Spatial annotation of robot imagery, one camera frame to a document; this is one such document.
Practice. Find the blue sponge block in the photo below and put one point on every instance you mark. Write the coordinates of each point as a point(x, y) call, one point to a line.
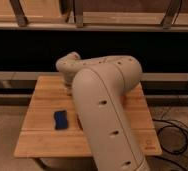
point(60, 118)

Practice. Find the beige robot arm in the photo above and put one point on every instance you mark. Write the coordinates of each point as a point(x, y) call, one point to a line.
point(97, 85)

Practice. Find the wooden table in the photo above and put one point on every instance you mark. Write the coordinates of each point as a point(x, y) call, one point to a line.
point(39, 138)

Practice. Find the metal shelf rack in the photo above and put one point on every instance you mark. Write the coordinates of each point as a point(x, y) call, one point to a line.
point(95, 15)

